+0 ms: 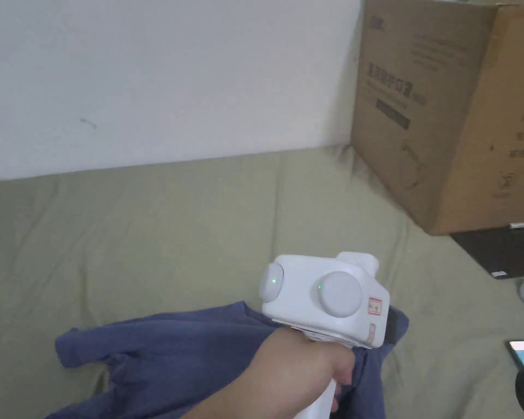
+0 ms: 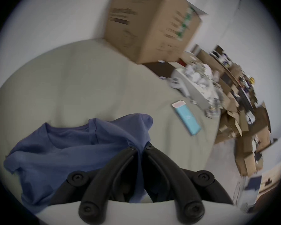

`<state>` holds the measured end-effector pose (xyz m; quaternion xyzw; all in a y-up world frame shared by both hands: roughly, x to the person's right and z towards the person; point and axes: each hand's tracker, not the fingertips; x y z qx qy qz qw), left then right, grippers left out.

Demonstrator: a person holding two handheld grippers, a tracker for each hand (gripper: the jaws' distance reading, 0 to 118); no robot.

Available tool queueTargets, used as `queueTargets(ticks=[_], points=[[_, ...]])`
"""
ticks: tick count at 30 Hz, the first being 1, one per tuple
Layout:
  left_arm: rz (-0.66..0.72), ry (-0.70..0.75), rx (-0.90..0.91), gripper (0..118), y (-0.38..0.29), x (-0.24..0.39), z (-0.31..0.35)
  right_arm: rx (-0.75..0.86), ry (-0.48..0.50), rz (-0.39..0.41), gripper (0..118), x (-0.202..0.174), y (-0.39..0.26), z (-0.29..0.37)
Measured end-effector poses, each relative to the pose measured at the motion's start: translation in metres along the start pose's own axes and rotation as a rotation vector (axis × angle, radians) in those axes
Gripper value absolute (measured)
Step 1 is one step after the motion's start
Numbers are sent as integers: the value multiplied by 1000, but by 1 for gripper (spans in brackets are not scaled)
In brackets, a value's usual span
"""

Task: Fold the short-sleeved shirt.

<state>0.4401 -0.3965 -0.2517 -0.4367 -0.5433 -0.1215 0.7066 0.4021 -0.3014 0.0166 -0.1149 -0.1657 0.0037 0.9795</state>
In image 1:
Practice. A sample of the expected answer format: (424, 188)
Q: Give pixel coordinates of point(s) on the dark blue shirt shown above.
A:
(174, 349)

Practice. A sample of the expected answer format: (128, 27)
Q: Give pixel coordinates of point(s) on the person's left hand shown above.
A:
(305, 366)

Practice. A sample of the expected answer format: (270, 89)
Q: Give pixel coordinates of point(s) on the black box with white labels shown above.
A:
(498, 251)

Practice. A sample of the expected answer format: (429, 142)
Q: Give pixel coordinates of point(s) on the large brown cardboard carton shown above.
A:
(441, 113)

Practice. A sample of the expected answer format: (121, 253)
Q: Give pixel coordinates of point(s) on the bed with pale green sheet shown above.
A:
(135, 235)

